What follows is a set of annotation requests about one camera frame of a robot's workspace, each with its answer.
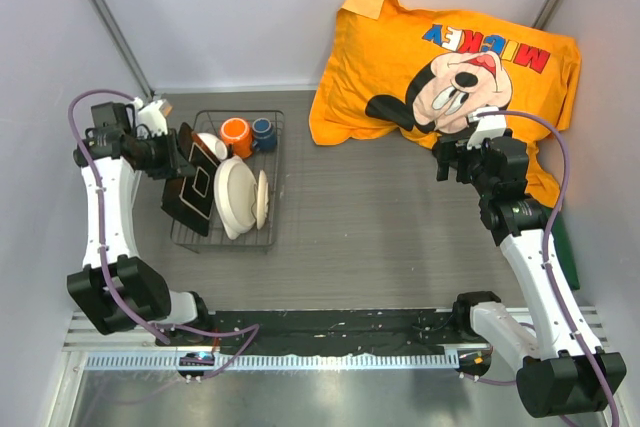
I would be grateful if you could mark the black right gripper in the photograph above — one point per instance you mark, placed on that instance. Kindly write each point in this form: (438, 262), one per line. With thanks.
(454, 149)

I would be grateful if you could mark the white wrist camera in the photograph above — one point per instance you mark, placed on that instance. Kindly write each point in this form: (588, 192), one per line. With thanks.
(151, 118)
(486, 123)

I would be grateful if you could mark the square floral plate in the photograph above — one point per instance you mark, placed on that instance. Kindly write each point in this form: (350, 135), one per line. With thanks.
(189, 200)

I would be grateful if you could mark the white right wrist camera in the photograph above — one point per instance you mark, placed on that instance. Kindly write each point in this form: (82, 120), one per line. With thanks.
(486, 123)

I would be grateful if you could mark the small cream plate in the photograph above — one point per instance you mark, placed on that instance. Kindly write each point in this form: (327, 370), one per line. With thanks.
(261, 200)

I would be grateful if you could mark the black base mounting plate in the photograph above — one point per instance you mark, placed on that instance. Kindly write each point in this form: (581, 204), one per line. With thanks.
(338, 333)

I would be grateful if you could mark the blue mug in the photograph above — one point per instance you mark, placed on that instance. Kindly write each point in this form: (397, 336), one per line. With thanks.
(264, 135)

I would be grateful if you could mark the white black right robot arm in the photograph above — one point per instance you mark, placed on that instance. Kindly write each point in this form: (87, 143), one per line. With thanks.
(560, 365)

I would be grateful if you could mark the orange mug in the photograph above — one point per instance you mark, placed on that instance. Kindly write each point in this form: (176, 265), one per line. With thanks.
(237, 134)

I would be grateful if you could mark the white slotted cable duct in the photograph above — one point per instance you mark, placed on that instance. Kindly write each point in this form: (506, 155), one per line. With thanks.
(165, 361)

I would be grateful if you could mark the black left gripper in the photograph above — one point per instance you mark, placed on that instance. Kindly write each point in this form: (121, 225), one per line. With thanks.
(171, 166)

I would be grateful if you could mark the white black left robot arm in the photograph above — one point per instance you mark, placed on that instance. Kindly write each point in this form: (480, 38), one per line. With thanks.
(116, 289)

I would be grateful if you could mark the white ribbed bowl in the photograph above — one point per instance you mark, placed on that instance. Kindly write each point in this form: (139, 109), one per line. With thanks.
(215, 145)

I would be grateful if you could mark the black wire dish rack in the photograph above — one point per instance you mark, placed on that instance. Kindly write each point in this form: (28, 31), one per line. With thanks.
(210, 121)

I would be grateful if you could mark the orange Mickey pillow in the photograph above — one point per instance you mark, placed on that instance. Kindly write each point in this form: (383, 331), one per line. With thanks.
(422, 72)

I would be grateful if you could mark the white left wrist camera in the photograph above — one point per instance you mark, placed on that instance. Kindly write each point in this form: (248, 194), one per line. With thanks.
(151, 118)

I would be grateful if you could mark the large white oval dish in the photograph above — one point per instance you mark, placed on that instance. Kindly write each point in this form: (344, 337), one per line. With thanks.
(234, 193)

